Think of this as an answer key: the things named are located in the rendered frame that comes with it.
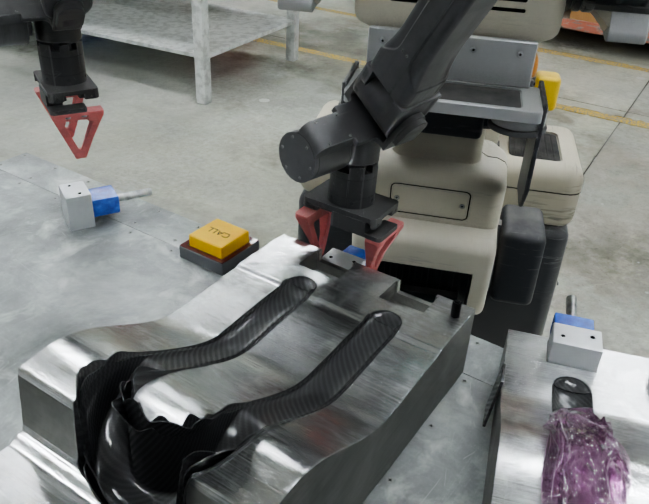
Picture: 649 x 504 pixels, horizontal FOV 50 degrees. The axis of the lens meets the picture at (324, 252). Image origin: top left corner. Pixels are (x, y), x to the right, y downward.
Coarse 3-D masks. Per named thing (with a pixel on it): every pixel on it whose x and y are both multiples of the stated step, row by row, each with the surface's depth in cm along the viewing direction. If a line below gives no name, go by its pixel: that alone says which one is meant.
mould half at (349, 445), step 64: (256, 256) 82; (192, 320) 73; (320, 320) 73; (448, 320) 74; (64, 384) 57; (192, 384) 58; (256, 384) 63; (384, 384) 66; (448, 384) 76; (64, 448) 58; (256, 448) 52; (320, 448) 54; (384, 448) 64
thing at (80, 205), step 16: (64, 192) 102; (80, 192) 102; (96, 192) 105; (112, 192) 105; (128, 192) 107; (144, 192) 108; (64, 208) 103; (80, 208) 102; (96, 208) 103; (112, 208) 105; (80, 224) 103
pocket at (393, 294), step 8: (400, 280) 80; (392, 288) 79; (384, 296) 78; (392, 296) 80; (400, 296) 80; (408, 296) 80; (400, 304) 80; (408, 304) 80; (416, 304) 79; (424, 304) 78
